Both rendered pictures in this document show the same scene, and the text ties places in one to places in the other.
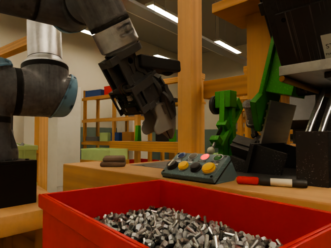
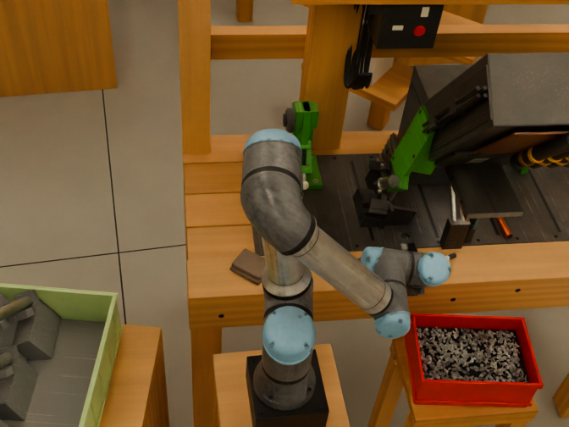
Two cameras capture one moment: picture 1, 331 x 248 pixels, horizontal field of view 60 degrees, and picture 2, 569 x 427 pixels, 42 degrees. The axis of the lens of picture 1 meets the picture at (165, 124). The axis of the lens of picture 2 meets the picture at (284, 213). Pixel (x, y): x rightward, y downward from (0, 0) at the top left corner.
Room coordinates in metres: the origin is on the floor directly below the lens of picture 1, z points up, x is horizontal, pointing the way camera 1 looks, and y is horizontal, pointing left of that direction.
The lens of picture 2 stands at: (0.14, 1.23, 2.53)
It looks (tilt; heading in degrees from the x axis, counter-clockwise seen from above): 46 degrees down; 304
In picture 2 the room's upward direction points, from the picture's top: 6 degrees clockwise
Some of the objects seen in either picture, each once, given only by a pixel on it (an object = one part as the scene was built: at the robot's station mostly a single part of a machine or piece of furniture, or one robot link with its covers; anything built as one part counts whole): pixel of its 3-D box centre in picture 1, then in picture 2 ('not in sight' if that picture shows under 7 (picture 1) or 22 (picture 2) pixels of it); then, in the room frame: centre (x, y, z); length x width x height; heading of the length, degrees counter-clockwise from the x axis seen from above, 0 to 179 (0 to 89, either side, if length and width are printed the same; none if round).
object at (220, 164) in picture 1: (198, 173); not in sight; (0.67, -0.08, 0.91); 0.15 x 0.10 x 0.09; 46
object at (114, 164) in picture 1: (113, 161); (251, 266); (0.96, 0.17, 0.91); 0.10 x 0.08 x 0.03; 6
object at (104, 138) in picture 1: (118, 130); not in sight; (7.14, 1.16, 1.13); 2.48 x 0.54 x 2.27; 52
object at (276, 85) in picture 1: (286, 71); (422, 146); (0.75, -0.32, 1.17); 0.13 x 0.12 x 0.20; 46
